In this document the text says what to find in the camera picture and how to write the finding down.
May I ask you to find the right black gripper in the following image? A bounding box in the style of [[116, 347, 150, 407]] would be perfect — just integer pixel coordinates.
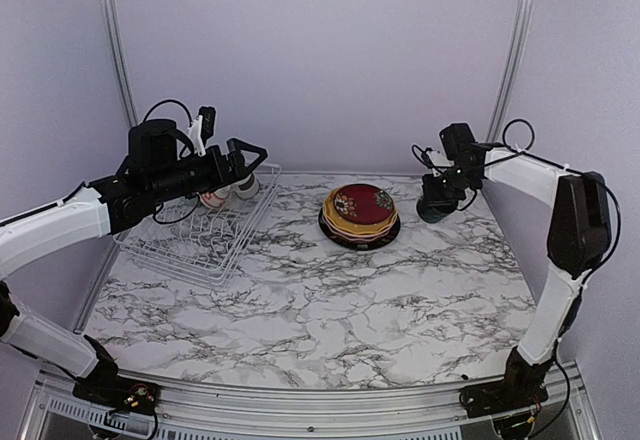
[[422, 163, 480, 205]]

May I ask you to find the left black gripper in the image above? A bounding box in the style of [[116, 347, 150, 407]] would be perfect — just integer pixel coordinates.
[[147, 135, 266, 203]]

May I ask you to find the dark green mug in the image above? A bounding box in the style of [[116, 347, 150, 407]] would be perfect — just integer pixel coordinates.
[[416, 196, 458, 224]]

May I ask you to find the cream brown cup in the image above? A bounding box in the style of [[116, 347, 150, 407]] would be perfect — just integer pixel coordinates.
[[231, 173, 260, 200]]

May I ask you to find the white red patterned bowl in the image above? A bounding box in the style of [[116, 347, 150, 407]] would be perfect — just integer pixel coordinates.
[[199, 187, 231, 209]]

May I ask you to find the dark red floral plate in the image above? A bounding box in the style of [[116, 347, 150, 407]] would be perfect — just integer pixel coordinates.
[[332, 183, 396, 225]]

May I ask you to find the black rimmed cream plate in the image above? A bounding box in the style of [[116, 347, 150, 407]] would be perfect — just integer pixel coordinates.
[[317, 211, 402, 251]]

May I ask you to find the yellow polka dot plate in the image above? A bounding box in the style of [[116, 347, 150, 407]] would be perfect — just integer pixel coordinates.
[[323, 186, 398, 234]]

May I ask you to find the mauve polka dot plate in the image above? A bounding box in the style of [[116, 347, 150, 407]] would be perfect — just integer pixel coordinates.
[[319, 220, 401, 244]]

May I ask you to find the pink bear plate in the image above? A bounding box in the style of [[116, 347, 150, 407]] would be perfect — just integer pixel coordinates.
[[319, 215, 401, 243]]

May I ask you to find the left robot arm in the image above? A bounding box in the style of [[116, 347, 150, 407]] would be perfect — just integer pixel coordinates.
[[1, 117, 268, 405]]

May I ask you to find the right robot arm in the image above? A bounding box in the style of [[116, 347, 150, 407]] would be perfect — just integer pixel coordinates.
[[411, 123, 621, 408]]

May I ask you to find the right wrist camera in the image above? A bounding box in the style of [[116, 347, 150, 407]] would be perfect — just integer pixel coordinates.
[[411, 144, 448, 172]]

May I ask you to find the white wire dish rack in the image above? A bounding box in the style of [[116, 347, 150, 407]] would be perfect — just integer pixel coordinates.
[[115, 163, 282, 289]]

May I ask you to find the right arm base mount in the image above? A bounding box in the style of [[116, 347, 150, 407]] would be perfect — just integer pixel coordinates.
[[459, 380, 549, 418]]

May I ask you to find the aluminium front rail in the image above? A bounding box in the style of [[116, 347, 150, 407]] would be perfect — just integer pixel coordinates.
[[3, 362, 604, 439]]

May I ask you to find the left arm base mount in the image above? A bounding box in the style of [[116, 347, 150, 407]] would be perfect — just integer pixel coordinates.
[[72, 377, 160, 416]]

